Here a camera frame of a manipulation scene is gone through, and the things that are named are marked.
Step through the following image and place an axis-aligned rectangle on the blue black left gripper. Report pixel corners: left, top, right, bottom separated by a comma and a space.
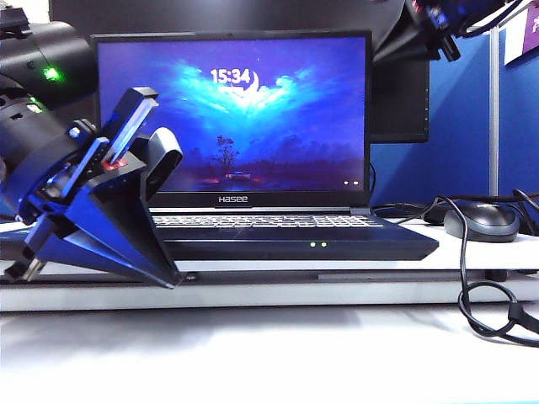
3, 87, 187, 290

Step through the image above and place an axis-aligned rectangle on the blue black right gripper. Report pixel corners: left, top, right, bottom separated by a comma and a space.
371, 0, 463, 65

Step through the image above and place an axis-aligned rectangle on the black Hasee laptop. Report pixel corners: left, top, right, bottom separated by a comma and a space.
90, 29, 440, 263

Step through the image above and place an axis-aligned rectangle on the black ASUS monitor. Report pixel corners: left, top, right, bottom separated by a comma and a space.
47, 0, 430, 145

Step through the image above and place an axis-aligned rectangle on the blue office partition panel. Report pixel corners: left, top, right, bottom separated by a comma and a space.
370, 29, 492, 208
498, 24, 539, 199

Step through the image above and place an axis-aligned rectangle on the white purple poster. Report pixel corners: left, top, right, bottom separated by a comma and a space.
503, 3, 539, 67

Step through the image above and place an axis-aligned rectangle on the black grey computer mouse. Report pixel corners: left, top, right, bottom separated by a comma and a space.
443, 200, 521, 243

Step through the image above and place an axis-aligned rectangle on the grey oval wrist camera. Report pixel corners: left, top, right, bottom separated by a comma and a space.
142, 125, 184, 203

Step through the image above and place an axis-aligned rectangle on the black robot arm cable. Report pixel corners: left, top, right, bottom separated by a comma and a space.
457, 0, 534, 38

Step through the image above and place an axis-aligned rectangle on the silver partition post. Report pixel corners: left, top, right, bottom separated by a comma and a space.
488, 25, 500, 197

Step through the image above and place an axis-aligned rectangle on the dark grey desk rail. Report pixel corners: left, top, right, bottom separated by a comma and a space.
0, 268, 510, 287

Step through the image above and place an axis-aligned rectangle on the black cable behind mouse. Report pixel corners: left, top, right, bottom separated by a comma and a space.
370, 202, 447, 226

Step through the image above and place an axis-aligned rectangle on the black cable by partition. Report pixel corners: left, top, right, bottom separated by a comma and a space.
510, 189, 539, 237

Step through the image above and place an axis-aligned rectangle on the black looped cable with ferrite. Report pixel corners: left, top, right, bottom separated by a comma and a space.
433, 195, 539, 348

